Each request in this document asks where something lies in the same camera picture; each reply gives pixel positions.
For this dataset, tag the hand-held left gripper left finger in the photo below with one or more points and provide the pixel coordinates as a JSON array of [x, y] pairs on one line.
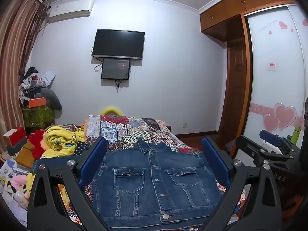
[[95, 158]]

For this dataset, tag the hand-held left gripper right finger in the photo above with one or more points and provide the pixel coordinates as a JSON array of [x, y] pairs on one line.
[[216, 163]]

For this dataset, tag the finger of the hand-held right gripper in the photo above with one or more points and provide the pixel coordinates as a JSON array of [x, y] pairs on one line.
[[250, 149], [270, 138]]

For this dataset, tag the blue denim jacket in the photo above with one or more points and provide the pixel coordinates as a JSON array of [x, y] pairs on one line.
[[144, 185]]

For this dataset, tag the pile of mixed clothes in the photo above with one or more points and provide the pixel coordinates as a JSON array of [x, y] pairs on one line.
[[31, 86]]

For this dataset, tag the green bottle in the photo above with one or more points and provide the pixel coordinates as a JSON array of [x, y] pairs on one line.
[[296, 134]]

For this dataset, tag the patchwork quilt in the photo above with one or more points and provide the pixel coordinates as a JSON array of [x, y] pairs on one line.
[[115, 127]]

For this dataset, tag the yellow cartoon blanket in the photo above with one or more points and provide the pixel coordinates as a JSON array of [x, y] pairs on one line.
[[57, 137]]

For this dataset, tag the yellow pillow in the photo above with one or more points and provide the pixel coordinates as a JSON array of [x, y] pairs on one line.
[[112, 110]]

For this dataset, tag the red plush toy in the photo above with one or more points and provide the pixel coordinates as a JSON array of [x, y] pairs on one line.
[[37, 146]]

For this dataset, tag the wooden door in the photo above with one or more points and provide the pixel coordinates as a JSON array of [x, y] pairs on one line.
[[237, 77]]

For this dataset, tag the green patterned cloth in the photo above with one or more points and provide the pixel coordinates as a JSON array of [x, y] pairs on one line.
[[38, 116]]

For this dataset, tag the brown cardboard box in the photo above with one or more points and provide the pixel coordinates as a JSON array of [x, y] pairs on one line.
[[24, 156]]

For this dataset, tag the small red white sticker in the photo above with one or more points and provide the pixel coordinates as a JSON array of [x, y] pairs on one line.
[[272, 66]]

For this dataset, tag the grey cloth bundle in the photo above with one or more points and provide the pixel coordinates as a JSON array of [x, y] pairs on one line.
[[51, 98]]

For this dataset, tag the pink plush toy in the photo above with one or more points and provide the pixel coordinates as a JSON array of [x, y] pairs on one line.
[[18, 181]]

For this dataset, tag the red box with white lid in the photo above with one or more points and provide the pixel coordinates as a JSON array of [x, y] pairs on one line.
[[18, 134]]

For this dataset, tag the orange box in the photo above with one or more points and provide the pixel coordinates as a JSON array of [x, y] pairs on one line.
[[37, 102]]

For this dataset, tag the stack of books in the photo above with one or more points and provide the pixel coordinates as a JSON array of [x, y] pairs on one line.
[[9, 168]]

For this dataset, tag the small black monitor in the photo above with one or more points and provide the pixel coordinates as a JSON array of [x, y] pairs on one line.
[[115, 68]]

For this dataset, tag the brown striped curtain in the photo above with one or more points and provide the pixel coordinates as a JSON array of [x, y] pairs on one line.
[[14, 65]]

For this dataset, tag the wooden overhead cabinet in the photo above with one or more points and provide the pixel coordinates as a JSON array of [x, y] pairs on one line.
[[221, 16]]

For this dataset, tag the white air conditioner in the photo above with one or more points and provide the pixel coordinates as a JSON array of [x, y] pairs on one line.
[[72, 9]]

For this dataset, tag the white wall socket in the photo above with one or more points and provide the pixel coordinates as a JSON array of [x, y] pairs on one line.
[[184, 125]]

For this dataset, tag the black wall television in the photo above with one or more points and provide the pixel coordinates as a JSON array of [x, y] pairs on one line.
[[118, 43]]

